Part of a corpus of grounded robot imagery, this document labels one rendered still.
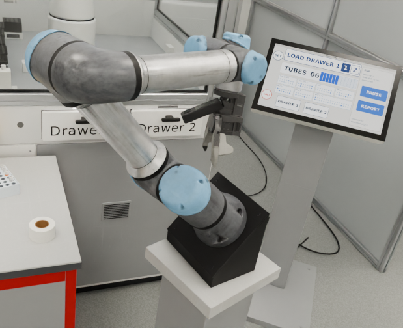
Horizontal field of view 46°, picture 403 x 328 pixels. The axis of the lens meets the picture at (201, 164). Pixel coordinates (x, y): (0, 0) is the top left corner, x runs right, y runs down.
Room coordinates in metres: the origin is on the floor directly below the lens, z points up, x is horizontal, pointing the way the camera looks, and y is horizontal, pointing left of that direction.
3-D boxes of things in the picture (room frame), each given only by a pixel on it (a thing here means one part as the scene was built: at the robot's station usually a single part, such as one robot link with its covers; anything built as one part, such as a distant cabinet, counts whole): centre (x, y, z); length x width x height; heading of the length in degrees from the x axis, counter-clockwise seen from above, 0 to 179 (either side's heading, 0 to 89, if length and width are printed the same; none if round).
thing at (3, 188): (1.24, 0.62, 0.78); 0.12 x 0.08 x 0.04; 44
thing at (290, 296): (1.83, -0.43, 0.51); 0.50 x 0.45 x 1.02; 168
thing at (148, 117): (1.69, 0.16, 0.87); 0.29 x 0.02 x 0.11; 116
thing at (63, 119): (1.55, 0.44, 0.87); 0.29 x 0.02 x 0.11; 116
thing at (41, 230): (1.05, 0.41, 0.78); 0.07 x 0.07 x 0.04
